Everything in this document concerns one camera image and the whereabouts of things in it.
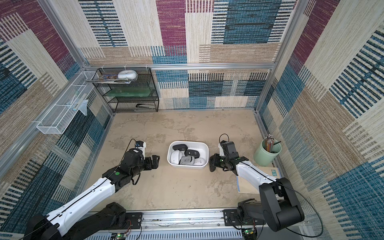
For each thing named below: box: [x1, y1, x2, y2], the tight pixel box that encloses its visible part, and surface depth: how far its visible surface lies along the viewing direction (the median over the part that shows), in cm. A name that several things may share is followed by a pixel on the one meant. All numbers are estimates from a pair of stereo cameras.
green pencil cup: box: [253, 138, 282, 167], surface depth 85 cm
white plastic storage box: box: [166, 140, 209, 169], surface depth 95 cm
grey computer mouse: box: [178, 156, 195, 165], surface depth 91 cm
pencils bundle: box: [265, 134, 282, 153], surface depth 85 cm
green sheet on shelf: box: [104, 86, 152, 97], surface depth 101 cm
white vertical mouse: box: [170, 150, 182, 165], surface depth 93 cm
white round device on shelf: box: [117, 69, 138, 81], surface depth 91 cm
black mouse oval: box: [172, 144, 188, 151], surface depth 98 cm
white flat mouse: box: [193, 157, 206, 166], surface depth 91 cm
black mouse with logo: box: [184, 149, 200, 159], surface depth 96 cm
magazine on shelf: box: [85, 74, 137, 84], surface depth 83 cm
